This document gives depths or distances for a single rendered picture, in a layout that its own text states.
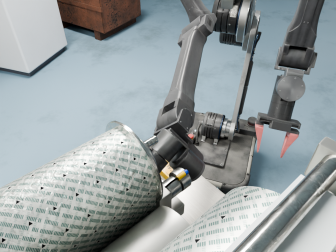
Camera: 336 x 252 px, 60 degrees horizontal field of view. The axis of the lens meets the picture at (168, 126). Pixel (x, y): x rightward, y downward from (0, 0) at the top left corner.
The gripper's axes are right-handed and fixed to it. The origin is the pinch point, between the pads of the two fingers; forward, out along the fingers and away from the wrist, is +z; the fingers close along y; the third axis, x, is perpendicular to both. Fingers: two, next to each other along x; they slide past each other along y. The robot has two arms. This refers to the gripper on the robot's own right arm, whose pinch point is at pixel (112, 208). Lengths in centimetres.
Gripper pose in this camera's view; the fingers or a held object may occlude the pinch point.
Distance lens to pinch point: 63.6
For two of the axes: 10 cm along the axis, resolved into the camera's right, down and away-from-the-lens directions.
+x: -3.7, -4.4, -8.2
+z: -6.5, 7.5, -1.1
